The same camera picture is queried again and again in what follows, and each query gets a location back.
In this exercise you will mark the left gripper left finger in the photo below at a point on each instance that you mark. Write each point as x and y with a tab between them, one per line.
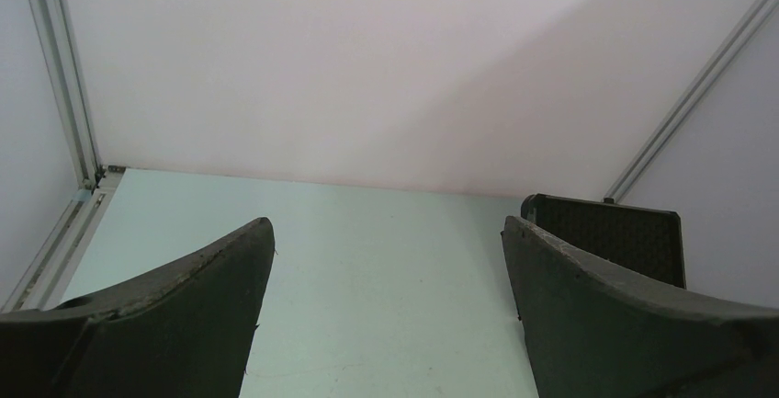
184	329

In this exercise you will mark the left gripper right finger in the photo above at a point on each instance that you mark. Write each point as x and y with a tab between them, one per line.
596	329

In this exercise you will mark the black poker set case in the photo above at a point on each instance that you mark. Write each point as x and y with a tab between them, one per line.
646	241

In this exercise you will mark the left aluminium frame post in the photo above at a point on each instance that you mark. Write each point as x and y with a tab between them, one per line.
54	189

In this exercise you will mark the aluminium frame post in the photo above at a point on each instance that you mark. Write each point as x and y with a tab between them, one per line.
54	189
729	50

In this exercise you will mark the right aluminium frame post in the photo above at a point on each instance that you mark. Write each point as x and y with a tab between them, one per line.
729	50

